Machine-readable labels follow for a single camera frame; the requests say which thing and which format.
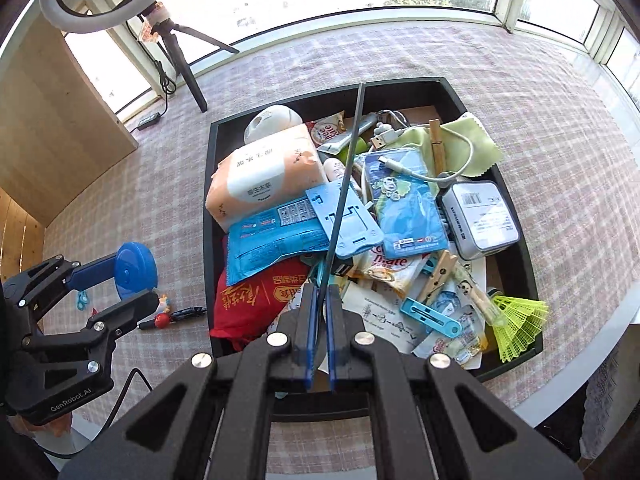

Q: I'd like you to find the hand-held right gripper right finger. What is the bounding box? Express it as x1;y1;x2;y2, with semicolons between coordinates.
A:
326;285;585;480

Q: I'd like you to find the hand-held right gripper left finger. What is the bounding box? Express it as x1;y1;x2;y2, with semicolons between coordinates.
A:
59;284;319;480

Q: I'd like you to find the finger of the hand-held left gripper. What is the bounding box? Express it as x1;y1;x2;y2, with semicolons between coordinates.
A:
2;254;118;321
22;290;161;376

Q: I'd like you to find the blue round tape measure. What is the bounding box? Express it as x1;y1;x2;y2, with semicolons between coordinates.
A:
114;241;160;303

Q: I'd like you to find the blue wet wipes packet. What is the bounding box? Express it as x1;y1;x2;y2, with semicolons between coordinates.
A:
226;197;331;286

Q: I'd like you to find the thin black rod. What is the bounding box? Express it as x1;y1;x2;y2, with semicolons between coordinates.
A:
320;81;367;306

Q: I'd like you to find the black tray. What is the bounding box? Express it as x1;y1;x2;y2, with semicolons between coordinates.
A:
202;76;545;380

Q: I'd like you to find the santa figure pen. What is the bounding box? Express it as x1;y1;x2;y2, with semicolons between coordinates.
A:
139;296;207;332

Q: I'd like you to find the white printed paper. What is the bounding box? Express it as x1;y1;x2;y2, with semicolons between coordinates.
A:
340;285;431;356

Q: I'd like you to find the cream creamer sachet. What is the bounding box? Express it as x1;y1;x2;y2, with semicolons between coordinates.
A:
347;247;433;301

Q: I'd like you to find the light blue plastic clip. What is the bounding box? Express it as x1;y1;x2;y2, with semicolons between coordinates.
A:
400;297;464;338

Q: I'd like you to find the light blue plastic stand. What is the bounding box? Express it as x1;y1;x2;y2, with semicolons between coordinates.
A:
304;177;386;258

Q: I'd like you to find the pale printed sachet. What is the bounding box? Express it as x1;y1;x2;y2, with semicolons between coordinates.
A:
412;327;488;368

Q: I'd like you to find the wooden clothespin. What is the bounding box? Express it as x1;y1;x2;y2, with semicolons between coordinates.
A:
429;119;447;177
411;251;459;307

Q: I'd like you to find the blue plastic pouch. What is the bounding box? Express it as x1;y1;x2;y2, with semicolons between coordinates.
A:
364;149;451;253

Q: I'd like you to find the wooden panda clip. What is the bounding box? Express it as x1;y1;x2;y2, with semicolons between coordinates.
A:
455;270;508;328

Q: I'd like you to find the light wooden board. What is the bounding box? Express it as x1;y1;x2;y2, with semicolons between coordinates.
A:
0;15;140;228

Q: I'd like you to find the black power adapter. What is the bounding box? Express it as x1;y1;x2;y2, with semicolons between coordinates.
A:
132;112;163;132

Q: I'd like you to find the small white bottle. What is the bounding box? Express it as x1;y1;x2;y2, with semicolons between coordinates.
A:
322;157;348;183

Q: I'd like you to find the peach tissue pack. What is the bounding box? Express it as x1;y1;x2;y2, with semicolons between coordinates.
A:
205;124;326;233

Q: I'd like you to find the yellow-green plastic shuttlecock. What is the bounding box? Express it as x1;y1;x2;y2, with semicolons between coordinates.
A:
490;294;550;363

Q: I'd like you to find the silver tin box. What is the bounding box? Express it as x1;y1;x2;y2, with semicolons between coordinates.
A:
437;180;523;262

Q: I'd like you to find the green round object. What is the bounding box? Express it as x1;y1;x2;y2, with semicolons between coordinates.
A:
340;137;368;166

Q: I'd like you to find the red and white snack packet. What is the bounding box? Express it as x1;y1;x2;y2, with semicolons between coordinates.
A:
310;111;348;148

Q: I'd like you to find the silver tube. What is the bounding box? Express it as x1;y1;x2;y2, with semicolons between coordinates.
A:
317;112;378;156

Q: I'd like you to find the white rounded plastic device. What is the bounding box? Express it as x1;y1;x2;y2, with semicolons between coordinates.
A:
243;104;305;147

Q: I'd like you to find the black tripod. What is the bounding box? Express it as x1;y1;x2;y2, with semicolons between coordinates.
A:
142;2;241;113

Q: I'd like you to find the green cleaning cloth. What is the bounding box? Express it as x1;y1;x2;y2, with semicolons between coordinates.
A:
385;114;505;196

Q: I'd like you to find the white lace cloth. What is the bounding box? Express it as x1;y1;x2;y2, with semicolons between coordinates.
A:
585;320;640;461

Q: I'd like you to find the pink checked tablecloth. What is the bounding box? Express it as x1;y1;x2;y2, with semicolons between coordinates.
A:
40;22;640;480

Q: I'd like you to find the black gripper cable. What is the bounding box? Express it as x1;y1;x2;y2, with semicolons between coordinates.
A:
37;367;153;461

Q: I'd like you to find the white usb cable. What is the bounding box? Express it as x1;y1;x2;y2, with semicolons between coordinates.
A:
367;122;476;183

